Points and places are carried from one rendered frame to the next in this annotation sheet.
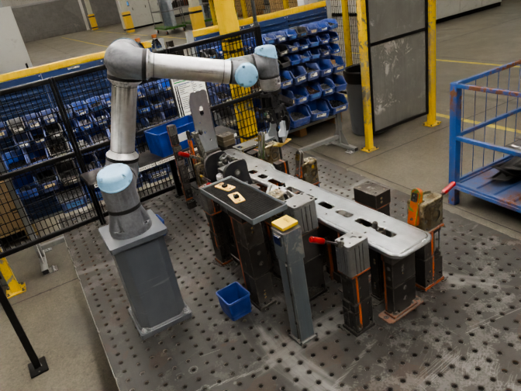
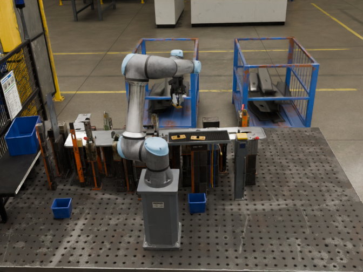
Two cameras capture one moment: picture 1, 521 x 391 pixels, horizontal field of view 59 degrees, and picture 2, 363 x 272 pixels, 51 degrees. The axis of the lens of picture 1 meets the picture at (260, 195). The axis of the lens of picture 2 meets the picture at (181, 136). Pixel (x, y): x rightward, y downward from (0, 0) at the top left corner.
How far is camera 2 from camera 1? 2.01 m
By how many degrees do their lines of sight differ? 54
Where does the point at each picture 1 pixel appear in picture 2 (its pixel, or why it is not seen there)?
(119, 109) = (142, 101)
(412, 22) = (37, 28)
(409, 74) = (42, 66)
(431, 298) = not seen: hidden behind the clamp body
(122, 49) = (165, 59)
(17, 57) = not seen: outside the picture
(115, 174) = (162, 142)
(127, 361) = (192, 260)
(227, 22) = (14, 36)
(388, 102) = not seen: hidden behind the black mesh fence
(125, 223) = (169, 173)
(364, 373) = (276, 192)
